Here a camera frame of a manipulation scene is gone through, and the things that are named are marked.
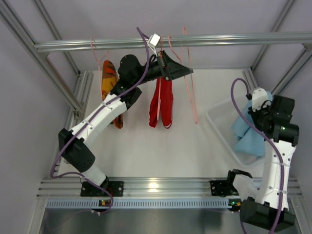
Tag pink hanger of red trousers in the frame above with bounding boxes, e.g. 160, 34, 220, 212
156, 36, 163, 121

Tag red trousers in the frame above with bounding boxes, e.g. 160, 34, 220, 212
149, 78, 174, 129

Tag pink hanger of blue garment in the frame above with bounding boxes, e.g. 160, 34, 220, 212
168, 36, 198, 124

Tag light blue garment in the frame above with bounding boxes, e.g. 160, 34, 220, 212
231, 91, 273, 157

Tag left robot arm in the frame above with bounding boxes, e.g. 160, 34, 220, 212
58, 50, 193, 192

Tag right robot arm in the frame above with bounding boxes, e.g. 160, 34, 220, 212
230, 88, 299, 234

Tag pink hanger with orange garment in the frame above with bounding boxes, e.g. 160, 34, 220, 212
90, 38, 109, 101

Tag orange patterned garment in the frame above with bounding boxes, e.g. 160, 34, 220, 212
100, 60, 124, 130

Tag white plastic basket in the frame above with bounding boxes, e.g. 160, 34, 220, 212
206, 98, 264, 167

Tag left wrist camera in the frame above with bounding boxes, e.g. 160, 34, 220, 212
147, 34, 161, 56

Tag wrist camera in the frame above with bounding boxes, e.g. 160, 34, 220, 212
147, 34, 161, 56
252, 88, 269, 112

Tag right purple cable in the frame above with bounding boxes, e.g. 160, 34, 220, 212
231, 78, 288, 234

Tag purple cable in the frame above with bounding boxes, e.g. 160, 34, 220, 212
49, 26, 156, 215
231, 78, 288, 234

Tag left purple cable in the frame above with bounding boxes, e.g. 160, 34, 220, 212
49, 26, 156, 215

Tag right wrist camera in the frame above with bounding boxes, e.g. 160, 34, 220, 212
252, 88, 269, 112

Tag aluminium hanging rail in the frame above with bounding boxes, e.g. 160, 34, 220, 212
34, 32, 312, 52

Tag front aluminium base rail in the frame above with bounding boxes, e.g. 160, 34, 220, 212
36, 176, 303, 198

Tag right aluminium frame post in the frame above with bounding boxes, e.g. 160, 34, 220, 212
254, 0, 312, 100

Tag aluminium frame post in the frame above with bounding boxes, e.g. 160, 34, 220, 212
0, 0, 83, 117
254, 0, 312, 100

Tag slotted cable duct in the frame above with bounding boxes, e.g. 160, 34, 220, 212
46, 198, 236, 209

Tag left aluminium frame post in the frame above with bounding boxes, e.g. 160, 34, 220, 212
0, 0, 83, 117

